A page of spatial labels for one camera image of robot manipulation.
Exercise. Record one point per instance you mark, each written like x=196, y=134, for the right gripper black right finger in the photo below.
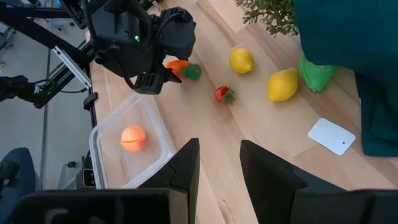
x=273, y=193

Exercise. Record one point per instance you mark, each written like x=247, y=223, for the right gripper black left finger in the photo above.
x=183, y=174

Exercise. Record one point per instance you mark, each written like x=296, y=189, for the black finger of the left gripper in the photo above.
x=172, y=75

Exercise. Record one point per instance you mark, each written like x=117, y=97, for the toy orange carrot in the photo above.
x=183, y=69

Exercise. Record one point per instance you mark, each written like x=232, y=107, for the toy red strawberry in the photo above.
x=221, y=94

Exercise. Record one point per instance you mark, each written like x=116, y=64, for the toy peach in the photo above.
x=133, y=138

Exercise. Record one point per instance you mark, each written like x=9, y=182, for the toy yellow lemon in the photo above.
x=283, y=84
x=241, y=60

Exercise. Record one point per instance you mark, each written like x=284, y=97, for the toy green pepper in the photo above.
x=315, y=76

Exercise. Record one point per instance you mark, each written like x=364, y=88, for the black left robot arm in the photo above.
x=121, y=40

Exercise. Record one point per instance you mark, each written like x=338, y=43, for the clear plastic tupperware container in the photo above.
x=109, y=168

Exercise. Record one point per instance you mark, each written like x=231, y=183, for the small white card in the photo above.
x=331, y=136

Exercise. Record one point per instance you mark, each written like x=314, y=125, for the blue office chair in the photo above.
x=18, y=193

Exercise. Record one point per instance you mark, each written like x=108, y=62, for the teal cloth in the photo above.
x=351, y=34

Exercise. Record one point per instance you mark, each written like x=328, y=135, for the black aluminium table frame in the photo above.
x=37, y=34

